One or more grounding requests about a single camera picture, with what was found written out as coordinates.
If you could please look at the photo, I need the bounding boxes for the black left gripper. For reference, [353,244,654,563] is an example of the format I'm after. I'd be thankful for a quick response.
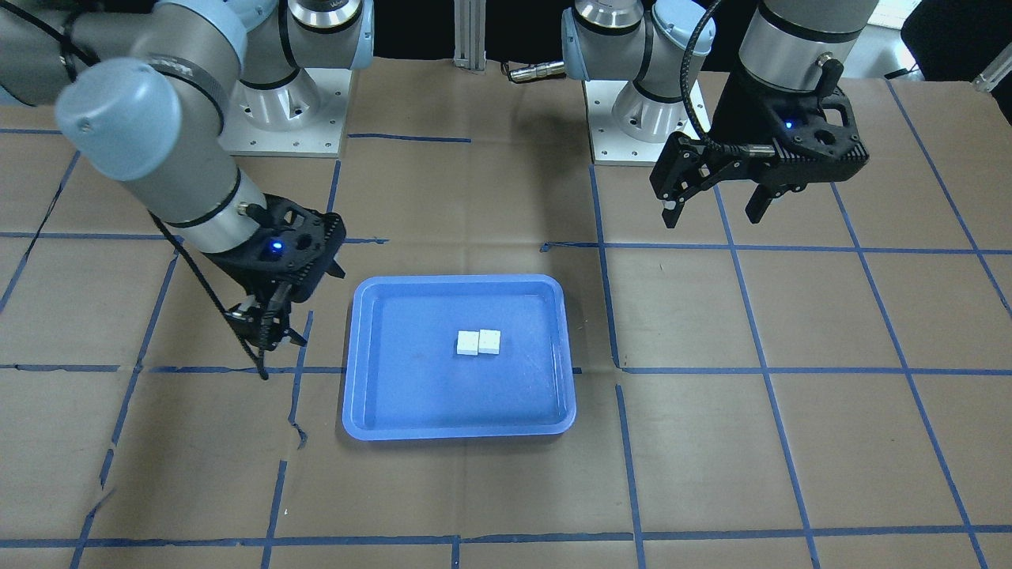
[650,60,870,229]

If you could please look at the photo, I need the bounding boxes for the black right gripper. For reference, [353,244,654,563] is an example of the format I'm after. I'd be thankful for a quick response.
[209,194,347,352]

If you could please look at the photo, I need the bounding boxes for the white block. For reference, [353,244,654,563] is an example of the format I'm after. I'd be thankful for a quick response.
[455,329,480,356]
[478,329,501,354]

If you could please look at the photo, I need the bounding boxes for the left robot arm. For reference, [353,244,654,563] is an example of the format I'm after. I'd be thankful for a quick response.
[561,1,876,228]

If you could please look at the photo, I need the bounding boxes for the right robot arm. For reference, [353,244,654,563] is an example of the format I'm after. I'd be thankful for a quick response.
[1,1,375,352]

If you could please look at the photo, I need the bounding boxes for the blue plastic tray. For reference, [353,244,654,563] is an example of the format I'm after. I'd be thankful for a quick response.
[341,274,577,442]

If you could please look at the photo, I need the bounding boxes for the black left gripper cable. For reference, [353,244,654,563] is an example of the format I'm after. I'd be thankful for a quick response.
[682,0,776,155]

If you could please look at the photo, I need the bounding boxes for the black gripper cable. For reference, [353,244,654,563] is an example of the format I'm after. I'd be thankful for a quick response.
[0,0,271,382]
[682,0,776,155]

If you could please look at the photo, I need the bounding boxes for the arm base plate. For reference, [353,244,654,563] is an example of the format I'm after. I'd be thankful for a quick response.
[583,81,697,167]
[218,69,355,159]

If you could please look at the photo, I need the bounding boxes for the aluminium frame post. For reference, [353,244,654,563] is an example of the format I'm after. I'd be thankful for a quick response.
[453,0,487,74]

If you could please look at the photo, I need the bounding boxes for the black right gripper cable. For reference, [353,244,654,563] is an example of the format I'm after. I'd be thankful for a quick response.
[0,0,271,382]

